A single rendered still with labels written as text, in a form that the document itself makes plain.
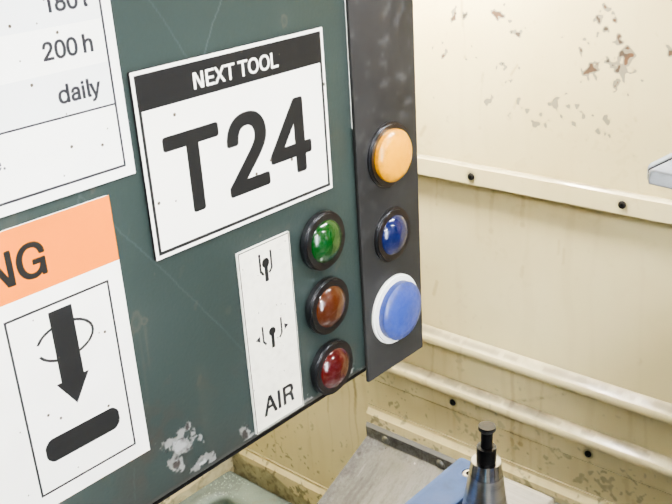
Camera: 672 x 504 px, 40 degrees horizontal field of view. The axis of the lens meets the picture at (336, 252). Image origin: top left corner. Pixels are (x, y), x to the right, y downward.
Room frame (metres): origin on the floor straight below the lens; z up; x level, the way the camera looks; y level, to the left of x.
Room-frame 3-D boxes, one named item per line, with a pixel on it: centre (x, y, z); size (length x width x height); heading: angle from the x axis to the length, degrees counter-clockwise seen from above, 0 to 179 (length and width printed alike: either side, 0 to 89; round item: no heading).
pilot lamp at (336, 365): (0.38, 0.00, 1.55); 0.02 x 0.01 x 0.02; 137
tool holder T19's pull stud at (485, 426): (0.67, -0.12, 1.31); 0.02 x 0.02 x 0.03
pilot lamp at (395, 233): (0.42, -0.03, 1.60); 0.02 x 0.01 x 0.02; 137
